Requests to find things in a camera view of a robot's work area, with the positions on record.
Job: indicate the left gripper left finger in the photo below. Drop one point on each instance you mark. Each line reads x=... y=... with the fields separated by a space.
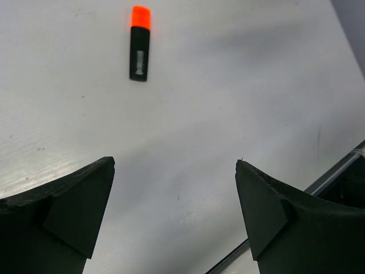
x=53 y=228

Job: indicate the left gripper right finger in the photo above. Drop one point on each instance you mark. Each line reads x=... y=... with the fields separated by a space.
x=299 y=225

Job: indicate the orange cap highlighter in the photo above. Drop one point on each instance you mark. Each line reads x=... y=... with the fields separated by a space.
x=139 y=43

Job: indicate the metal table rail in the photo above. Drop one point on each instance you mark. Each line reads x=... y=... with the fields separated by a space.
x=313 y=194

